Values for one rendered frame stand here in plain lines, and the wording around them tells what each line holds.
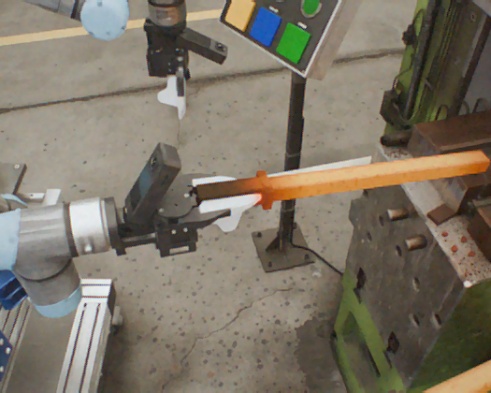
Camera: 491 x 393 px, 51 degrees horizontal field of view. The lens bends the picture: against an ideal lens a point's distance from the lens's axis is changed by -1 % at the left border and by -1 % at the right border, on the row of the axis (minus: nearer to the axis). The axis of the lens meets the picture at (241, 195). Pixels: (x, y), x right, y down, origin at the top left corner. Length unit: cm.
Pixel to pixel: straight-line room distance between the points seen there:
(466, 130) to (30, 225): 83
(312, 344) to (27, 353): 92
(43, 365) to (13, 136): 141
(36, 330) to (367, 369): 102
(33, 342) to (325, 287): 103
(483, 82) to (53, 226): 94
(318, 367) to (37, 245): 129
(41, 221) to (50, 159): 189
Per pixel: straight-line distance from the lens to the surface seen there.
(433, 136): 109
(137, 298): 198
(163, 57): 112
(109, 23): 91
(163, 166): 63
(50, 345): 172
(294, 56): 126
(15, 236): 70
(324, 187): 75
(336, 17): 124
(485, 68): 123
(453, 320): 107
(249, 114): 268
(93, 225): 69
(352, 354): 170
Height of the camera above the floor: 165
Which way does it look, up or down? 47 degrees down
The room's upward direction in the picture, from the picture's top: straight up
